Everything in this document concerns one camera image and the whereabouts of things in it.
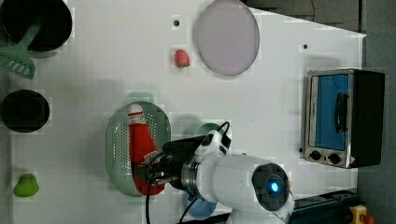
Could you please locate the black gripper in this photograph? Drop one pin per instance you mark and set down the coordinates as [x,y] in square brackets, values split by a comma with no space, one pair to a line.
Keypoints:
[175,155]

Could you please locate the red plush ketchup bottle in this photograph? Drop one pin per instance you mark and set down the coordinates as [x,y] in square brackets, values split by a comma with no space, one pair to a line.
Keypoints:
[141,148]

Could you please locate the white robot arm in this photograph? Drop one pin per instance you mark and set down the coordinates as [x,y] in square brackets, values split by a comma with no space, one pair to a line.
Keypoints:
[256,190]

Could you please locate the green oval strainer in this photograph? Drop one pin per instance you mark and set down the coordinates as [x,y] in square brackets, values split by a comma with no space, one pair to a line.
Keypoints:
[118,163]

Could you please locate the green metal cup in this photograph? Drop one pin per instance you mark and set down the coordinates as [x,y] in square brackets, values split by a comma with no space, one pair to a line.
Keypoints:
[206,128]

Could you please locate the blue cup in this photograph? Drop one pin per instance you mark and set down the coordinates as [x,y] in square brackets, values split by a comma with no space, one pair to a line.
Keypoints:
[202,209]

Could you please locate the red plush strawberry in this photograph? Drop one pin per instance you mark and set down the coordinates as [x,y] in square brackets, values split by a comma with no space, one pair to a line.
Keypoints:
[182,58]

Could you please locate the grey round plate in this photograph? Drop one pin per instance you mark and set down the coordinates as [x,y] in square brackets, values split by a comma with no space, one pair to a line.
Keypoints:
[228,37]

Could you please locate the green plush pear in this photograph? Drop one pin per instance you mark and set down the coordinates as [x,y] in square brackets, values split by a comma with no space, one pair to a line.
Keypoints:
[27,186]

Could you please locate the small black cylinder container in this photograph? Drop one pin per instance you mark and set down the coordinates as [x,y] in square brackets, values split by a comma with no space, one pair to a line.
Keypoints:
[25,111]

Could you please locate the black toaster oven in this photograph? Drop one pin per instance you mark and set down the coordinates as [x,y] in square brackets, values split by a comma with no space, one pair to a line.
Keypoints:
[344,117]

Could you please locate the yellow red emergency button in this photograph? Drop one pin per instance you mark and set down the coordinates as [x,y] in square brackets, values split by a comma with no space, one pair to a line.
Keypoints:
[360,215]

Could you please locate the green plastic spatula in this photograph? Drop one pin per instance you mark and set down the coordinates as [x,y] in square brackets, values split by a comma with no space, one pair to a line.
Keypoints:
[16,59]

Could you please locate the large black cylinder container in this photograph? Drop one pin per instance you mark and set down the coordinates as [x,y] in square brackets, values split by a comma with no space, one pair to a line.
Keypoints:
[53,17]

